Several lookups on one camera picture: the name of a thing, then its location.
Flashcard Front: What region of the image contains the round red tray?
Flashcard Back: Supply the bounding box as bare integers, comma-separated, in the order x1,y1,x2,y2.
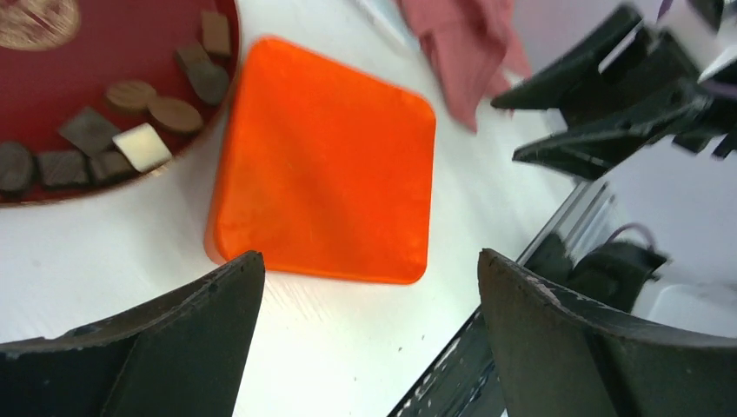
1,1,242,208

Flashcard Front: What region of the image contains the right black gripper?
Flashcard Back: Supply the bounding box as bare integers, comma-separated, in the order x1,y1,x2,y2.
491,4,736,181

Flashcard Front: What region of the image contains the pink cloth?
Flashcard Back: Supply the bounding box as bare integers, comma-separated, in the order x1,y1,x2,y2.
396,0,532,133

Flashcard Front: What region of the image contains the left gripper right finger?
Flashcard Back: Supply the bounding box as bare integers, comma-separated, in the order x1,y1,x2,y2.
477,248,736,416

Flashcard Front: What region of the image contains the orange box lid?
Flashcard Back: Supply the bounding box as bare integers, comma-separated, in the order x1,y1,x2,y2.
214,36,436,285

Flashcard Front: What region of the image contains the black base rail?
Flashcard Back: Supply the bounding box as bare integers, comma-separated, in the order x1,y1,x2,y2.
389,309,506,417

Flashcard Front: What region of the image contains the brown bar chocolate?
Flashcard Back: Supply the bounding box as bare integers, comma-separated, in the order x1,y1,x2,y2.
201,10,231,57

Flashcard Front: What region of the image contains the orange chocolate box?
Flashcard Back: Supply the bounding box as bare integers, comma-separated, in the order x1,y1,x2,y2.
203,186,242,265

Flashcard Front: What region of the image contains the white cube chocolate tray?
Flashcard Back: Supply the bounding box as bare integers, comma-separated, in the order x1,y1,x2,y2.
113,122,173,173

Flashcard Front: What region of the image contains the brown leaf oval chocolate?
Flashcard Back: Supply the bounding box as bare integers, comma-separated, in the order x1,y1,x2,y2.
104,79,157,113

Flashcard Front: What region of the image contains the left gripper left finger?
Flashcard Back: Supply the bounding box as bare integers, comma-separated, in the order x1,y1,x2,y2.
1,251,265,416

